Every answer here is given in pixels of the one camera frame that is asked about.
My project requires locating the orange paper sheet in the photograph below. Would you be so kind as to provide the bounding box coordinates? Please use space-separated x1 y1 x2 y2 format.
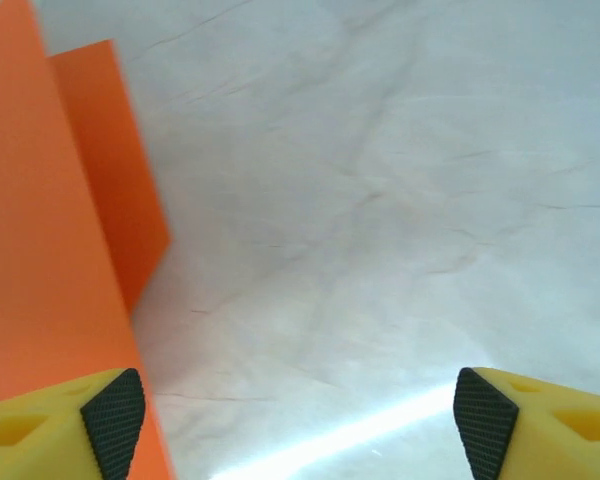
0 0 176 480

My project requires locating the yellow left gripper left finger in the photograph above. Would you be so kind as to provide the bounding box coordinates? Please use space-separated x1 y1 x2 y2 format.
0 368 146 480

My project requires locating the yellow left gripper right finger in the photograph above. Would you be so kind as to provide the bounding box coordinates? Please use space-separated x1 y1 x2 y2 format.
453 367 600 480

